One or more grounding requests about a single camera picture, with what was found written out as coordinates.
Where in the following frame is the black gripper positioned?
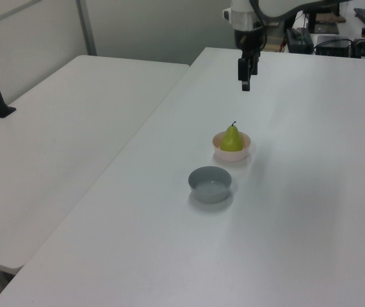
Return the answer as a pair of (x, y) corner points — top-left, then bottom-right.
(233, 28), (266, 92)

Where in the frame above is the green pear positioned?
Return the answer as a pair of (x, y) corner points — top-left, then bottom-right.
(220, 120), (244, 152)

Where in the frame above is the pink plastic bowl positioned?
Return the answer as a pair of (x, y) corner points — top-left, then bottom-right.
(212, 132), (253, 162)

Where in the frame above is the grey plastic bowl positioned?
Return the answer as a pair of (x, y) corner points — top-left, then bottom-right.
(188, 166), (232, 205)

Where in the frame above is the black box with green light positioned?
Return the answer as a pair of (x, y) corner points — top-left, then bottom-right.
(285, 27), (315, 54)

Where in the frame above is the black monitor stand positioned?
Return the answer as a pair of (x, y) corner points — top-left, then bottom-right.
(303, 5), (346, 35)

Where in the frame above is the black electronics box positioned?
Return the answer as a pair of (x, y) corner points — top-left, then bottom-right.
(314, 35), (353, 58)

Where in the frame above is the white side table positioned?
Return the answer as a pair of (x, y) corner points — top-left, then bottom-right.
(0, 54), (191, 275)

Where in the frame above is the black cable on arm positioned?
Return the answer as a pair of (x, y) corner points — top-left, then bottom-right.
(248, 0), (268, 52)

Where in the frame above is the grey partition post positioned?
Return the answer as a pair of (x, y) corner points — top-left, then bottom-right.
(75, 0), (97, 57)

